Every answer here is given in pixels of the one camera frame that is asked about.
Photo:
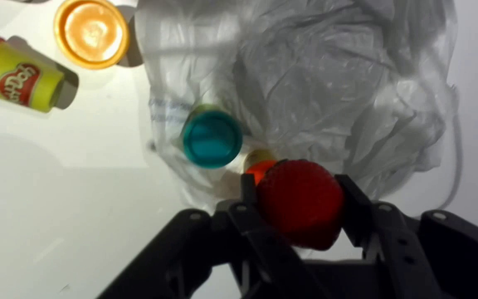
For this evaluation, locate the teal-lidded tub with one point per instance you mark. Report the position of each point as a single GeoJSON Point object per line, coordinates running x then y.
{"type": "Point", "coordinates": [211, 136]}

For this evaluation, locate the white plastic bag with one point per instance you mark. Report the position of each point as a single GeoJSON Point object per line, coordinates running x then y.
{"type": "Point", "coordinates": [327, 83]}

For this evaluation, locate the dark red-lidded tub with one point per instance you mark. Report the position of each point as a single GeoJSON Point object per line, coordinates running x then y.
{"type": "Point", "coordinates": [299, 200]}

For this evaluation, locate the orange-yellow-lidded tub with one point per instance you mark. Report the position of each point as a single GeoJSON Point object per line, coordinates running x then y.
{"type": "Point", "coordinates": [91, 33]}

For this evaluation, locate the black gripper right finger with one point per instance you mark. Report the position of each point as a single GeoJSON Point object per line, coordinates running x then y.
{"type": "Point", "coordinates": [415, 242]}

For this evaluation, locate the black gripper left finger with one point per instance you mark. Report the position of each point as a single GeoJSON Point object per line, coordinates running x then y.
{"type": "Point", "coordinates": [194, 242]}

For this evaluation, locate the pink-lidded yellow Play-Doh tub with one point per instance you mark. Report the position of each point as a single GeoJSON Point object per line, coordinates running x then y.
{"type": "Point", "coordinates": [23, 76]}

